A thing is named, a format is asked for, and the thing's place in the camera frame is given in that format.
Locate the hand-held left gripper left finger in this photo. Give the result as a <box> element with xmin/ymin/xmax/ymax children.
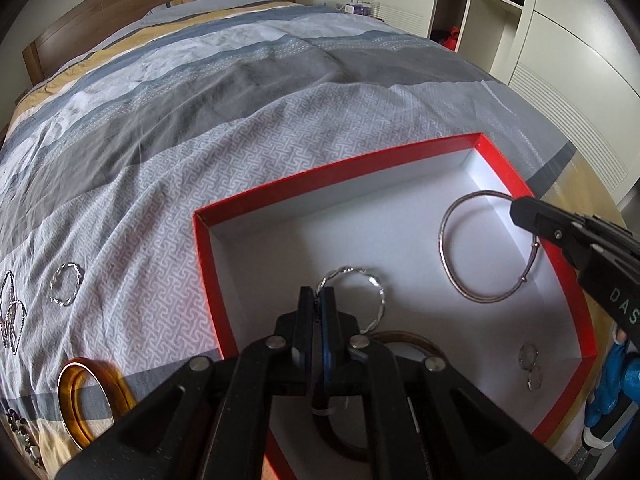
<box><xmin>55</xmin><ymin>286</ymin><xmax>321</xmax><ymax>480</ymax></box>

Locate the red cardboard box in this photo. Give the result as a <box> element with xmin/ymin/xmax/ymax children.
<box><xmin>192</xmin><ymin>132</ymin><xmax>599</xmax><ymax>480</ymax></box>

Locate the striped duvet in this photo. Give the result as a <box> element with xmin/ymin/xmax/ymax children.
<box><xmin>0</xmin><ymin>0</ymin><xmax>626</xmax><ymax>480</ymax></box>

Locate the beaded bracelet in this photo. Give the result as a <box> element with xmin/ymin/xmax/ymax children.
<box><xmin>5</xmin><ymin>407</ymin><xmax>43</xmax><ymax>468</ymax></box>

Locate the amber bangle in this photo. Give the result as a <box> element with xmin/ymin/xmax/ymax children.
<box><xmin>56</xmin><ymin>358</ymin><xmax>137</xmax><ymax>451</ymax></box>

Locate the cream wardrobe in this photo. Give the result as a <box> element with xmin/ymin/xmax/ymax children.
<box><xmin>352</xmin><ymin>0</ymin><xmax>640</xmax><ymax>206</ymax></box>

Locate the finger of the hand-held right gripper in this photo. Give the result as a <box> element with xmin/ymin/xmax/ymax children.
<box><xmin>510</xmin><ymin>196</ymin><xmax>593</xmax><ymax>273</ymax></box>

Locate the wooden headboard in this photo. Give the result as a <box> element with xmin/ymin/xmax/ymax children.
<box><xmin>22</xmin><ymin>0</ymin><xmax>297</xmax><ymax>86</ymax></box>

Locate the gold bangle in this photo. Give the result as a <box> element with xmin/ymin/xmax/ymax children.
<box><xmin>315</xmin><ymin>330</ymin><xmax>448</xmax><ymax>463</ymax></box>

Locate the person's right hand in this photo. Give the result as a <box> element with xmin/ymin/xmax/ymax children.
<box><xmin>582</xmin><ymin>327</ymin><xmax>640</xmax><ymax>456</ymax></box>

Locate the sparkly silver necklace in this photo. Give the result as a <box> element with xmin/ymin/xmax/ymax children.
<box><xmin>0</xmin><ymin>270</ymin><xmax>28</xmax><ymax>348</ymax></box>

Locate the twisted silver bracelet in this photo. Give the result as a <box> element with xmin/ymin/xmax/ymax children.
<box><xmin>312</xmin><ymin>266</ymin><xmax>387</xmax><ymax>333</ymax></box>
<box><xmin>50</xmin><ymin>261</ymin><xmax>83</xmax><ymax>307</ymax></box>

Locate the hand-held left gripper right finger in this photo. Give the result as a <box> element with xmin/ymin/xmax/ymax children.
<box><xmin>315</xmin><ymin>287</ymin><xmax>576</xmax><ymax>480</ymax></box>

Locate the thin silver bangle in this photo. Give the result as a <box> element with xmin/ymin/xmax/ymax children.
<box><xmin>438</xmin><ymin>191</ymin><xmax>543</xmax><ymax>305</ymax></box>

